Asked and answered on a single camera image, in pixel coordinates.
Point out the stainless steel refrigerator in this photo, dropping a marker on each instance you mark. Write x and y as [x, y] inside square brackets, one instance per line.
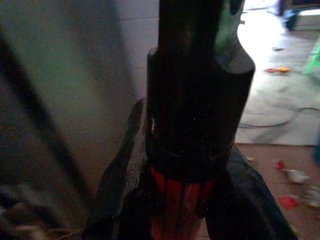
[62, 75]

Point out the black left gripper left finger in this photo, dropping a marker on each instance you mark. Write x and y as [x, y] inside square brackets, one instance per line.
[120, 200]

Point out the small yellow toy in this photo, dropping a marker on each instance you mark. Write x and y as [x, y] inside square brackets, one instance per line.
[283, 69]

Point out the small red toy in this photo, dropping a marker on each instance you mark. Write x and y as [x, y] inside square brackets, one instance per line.
[271, 70]

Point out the red wrapper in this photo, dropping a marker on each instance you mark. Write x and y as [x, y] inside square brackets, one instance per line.
[287, 201]

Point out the beige paper scrap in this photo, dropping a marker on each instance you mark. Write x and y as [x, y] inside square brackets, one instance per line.
[250, 158]

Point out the red and white wrapper scrap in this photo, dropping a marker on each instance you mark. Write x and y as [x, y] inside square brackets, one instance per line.
[280, 165]

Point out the white crumpled paper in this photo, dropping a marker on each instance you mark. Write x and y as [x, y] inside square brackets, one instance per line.
[297, 175]
[313, 197]

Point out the mint green plastic stool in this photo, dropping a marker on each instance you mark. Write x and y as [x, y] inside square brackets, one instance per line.
[313, 62]

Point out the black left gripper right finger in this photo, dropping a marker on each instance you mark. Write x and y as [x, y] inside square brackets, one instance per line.
[245, 205]

